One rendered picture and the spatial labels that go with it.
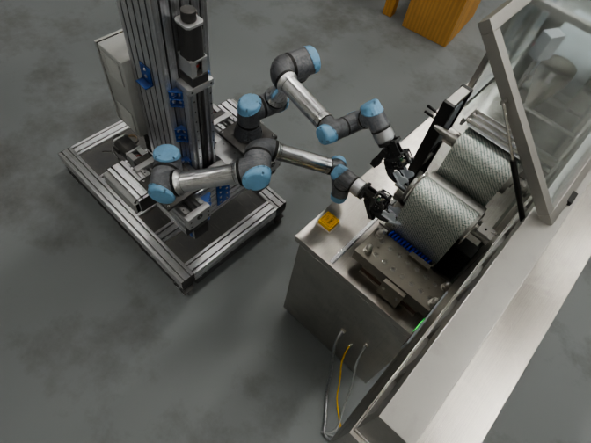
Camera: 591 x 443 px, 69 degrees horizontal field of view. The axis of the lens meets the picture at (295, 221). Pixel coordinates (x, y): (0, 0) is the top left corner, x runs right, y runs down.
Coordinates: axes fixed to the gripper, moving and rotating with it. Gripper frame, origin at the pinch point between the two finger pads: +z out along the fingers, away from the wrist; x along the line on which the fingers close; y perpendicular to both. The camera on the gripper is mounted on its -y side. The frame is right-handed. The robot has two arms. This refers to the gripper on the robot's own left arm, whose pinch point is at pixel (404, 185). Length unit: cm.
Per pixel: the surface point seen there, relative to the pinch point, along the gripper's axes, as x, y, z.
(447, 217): -3.5, 16.2, 13.1
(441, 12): 285, -145, -26
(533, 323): -30, 53, 32
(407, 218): -4.4, -1.5, 12.5
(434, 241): -4.3, 6.4, 23.7
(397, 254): -12.4, -7.3, 24.8
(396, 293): -26.1, -2.5, 33.0
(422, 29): 283, -170, -20
